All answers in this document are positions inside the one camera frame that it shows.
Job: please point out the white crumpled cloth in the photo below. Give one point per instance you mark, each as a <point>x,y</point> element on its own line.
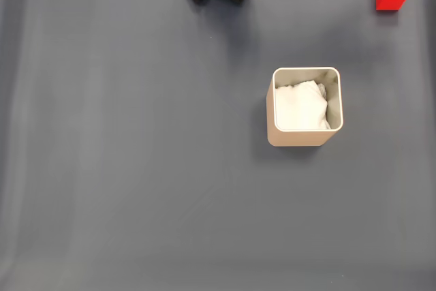
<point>299,107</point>

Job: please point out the beige square box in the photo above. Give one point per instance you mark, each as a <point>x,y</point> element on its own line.
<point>293,137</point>

